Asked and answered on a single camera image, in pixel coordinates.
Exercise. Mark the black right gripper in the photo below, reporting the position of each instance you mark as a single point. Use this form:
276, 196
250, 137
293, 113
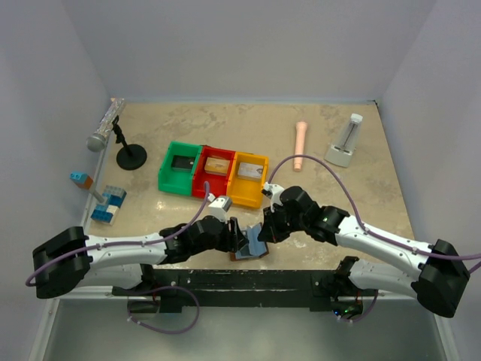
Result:
271, 225

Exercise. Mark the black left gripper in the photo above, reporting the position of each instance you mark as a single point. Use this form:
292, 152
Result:
233, 235

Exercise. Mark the brown leather card holder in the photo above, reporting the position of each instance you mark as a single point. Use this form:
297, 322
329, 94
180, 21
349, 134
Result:
253, 249

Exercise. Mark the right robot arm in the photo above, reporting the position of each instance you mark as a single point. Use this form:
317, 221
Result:
433, 274

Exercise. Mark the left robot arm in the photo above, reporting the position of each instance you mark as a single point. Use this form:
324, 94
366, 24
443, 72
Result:
73, 259

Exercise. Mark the orange card stack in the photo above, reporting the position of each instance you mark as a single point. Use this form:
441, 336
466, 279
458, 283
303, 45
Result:
216, 166

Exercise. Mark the black card stack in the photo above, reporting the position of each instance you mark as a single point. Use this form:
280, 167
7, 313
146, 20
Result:
183, 163

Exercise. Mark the yellow plastic bin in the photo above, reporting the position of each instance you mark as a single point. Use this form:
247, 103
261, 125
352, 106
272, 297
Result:
247, 193

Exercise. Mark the red plastic bin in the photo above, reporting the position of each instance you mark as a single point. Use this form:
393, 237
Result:
218, 184

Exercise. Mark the green plastic bin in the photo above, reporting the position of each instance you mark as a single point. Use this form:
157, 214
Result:
178, 182

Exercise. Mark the pink flashlight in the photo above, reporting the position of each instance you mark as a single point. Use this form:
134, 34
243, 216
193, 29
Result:
301, 129

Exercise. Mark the blue white brick stack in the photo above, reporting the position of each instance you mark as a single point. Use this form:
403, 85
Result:
107, 213

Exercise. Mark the black microphone stand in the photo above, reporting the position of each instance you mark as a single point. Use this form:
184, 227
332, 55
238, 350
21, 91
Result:
130, 156

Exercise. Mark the blue orange brick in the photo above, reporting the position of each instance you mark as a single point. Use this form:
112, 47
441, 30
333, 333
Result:
81, 180

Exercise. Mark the silver glitter microphone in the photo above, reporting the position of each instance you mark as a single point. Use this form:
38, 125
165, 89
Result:
98, 140

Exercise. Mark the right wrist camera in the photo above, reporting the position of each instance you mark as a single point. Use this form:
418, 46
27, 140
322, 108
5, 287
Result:
273, 192

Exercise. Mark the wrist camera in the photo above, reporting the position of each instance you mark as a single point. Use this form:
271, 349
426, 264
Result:
219, 207
273, 192

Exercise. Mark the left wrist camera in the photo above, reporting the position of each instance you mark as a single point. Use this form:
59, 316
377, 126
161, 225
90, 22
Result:
219, 207

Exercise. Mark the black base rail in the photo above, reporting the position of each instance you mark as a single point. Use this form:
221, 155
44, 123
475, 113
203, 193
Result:
311, 289

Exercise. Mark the grey toy hammer handle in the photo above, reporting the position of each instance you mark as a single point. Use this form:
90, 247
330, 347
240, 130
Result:
101, 200

